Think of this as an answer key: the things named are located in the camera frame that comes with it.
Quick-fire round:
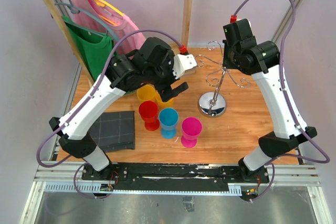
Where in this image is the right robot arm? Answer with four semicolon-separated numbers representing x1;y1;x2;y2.
223;19;317;182

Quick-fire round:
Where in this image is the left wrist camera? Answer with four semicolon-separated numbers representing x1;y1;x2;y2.
173;54;197;80

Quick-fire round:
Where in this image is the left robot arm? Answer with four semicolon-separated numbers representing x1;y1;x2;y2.
49;37;197;180

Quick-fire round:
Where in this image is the magenta wine glass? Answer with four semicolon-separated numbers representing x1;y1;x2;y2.
181;117;203;148

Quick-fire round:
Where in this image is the yellow clothes hanger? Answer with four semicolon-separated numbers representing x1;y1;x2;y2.
85;0;124;27

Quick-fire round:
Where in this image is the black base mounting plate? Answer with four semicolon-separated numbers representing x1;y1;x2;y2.
81;163;269;189

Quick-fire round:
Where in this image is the yellow wine glass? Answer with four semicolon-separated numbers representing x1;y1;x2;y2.
155;91;174;110
136;84;156;103

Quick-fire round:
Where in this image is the dark grey folded cloth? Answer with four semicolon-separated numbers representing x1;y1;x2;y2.
89;111;135;153

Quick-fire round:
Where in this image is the chrome wine glass rack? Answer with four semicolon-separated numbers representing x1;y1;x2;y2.
194;54;250;118

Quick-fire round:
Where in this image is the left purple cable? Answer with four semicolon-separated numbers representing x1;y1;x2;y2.
35;28;184;200

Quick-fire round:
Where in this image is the grey clothes hanger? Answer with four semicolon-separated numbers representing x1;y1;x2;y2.
55;0;120;42

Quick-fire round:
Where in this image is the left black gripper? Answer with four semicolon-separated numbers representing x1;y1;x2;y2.
144;51;189;101

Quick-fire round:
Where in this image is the red wine glass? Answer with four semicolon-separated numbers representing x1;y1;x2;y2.
139;101;160;131

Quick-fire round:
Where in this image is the green tank top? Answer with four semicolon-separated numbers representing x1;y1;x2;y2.
63;16;116;81

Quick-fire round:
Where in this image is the pink t-shirt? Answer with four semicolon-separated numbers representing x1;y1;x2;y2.
70;0;148;57

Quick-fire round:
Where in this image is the grey cable duct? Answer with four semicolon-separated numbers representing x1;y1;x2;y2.
44;182;243;196

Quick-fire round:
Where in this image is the blue wine glass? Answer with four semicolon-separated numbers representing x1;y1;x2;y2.
159;108;179;139

